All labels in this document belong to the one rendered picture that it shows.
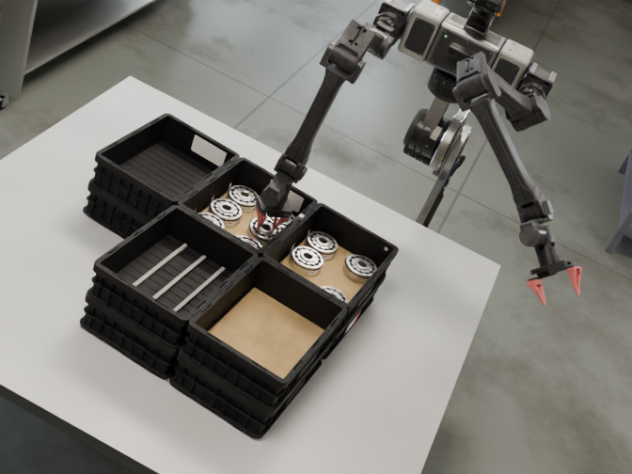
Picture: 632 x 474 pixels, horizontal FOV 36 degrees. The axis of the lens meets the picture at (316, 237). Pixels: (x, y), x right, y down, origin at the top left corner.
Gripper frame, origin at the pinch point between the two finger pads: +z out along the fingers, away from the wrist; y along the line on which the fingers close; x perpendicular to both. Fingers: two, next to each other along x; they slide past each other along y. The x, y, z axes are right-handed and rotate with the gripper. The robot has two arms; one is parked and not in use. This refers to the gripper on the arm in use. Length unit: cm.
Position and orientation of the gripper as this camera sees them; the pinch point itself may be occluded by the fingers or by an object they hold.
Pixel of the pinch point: (266, 226)
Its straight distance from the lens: 298.8
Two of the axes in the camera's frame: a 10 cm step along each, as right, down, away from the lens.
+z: -3.1, 7.3, 6.1
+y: 9.1, 0.4, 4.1
